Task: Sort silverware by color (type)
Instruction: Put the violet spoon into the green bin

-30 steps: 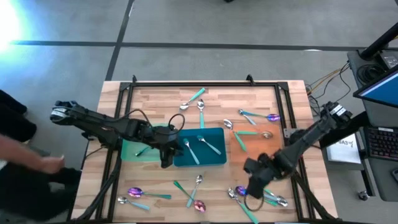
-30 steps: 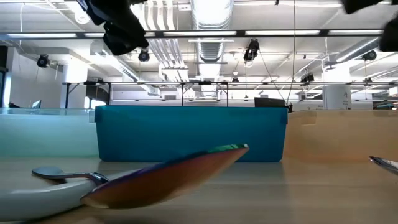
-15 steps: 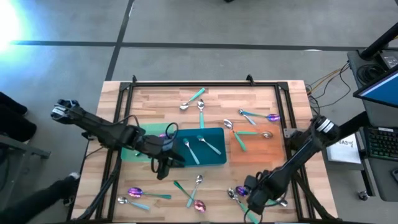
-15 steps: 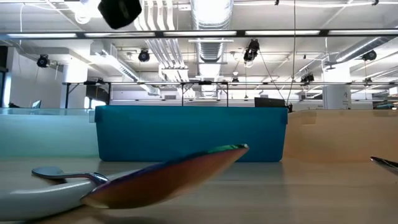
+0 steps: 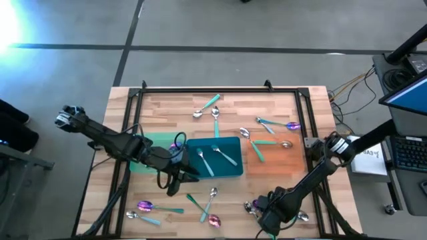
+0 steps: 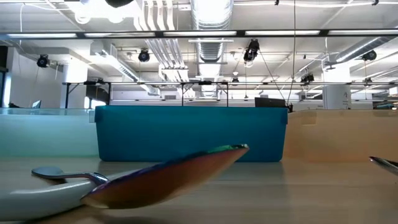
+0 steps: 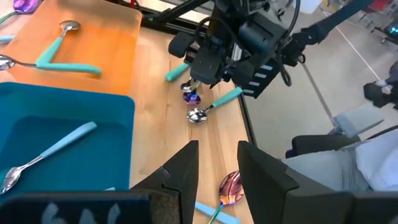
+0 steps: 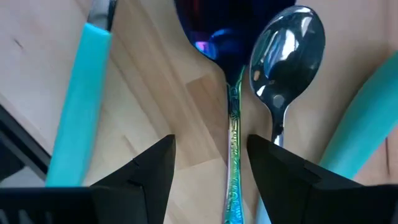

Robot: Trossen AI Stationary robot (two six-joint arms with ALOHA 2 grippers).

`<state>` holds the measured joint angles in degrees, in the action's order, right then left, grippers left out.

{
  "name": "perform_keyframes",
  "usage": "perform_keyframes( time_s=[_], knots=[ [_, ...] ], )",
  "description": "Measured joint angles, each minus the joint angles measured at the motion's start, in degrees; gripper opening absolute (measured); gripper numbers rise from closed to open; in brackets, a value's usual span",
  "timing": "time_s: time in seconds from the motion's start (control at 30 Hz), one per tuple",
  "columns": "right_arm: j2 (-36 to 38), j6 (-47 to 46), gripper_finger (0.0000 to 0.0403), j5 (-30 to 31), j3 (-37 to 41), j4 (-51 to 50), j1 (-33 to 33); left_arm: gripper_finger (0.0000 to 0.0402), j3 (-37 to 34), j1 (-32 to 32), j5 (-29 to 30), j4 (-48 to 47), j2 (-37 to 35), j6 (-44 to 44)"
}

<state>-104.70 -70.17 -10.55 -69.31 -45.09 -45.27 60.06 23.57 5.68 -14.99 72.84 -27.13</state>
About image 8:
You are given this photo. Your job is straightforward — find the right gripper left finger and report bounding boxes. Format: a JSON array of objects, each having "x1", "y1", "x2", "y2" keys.
[{"x1": 91, "y1": 134, "x2": 177, "y2": 224}]

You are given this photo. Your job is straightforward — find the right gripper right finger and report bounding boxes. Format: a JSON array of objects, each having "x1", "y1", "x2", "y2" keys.
[{"x1": 246, "y1": 134, "x2": 364, "y2": 224}]

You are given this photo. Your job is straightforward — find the iridescent rainbow spoon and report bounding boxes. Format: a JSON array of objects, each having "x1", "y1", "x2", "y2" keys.
[{"x1": 174, "y1": 0, "x2": 296, "y2": 224}]

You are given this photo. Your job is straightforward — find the silver spoon light blue handle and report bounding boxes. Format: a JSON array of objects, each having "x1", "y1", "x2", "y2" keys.
[{"x1": 248, "y1": 4, "x2": 326, "y2": 224}]

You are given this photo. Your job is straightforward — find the black aluminium table frame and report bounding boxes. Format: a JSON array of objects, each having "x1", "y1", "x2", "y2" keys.
[{"x1": 0, "y1": 104, "x2": 52, "y2": 183}]

